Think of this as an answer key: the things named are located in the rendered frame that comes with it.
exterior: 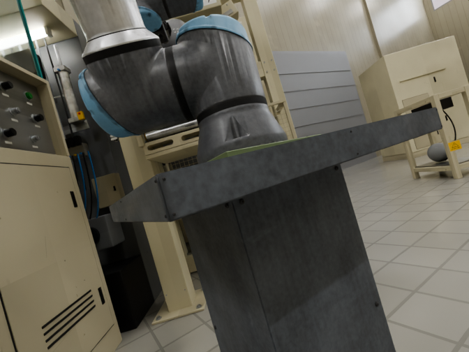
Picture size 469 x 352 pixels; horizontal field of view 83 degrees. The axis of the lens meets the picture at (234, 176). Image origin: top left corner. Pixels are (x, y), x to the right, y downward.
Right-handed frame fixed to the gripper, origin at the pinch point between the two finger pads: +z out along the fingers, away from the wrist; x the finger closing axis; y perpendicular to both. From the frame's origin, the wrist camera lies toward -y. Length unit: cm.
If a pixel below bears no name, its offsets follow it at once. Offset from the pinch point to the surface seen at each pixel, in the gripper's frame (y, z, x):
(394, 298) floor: -125, -5, -55
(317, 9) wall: 410, 602, -380
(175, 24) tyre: 11.8, 5.5, -6.0
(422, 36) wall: 382, 916, -904
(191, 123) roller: -32.1, 18.0, 0.6
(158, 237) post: -80, 32, 34
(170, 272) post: -99, 34, 33
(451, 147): -78, 136, -209
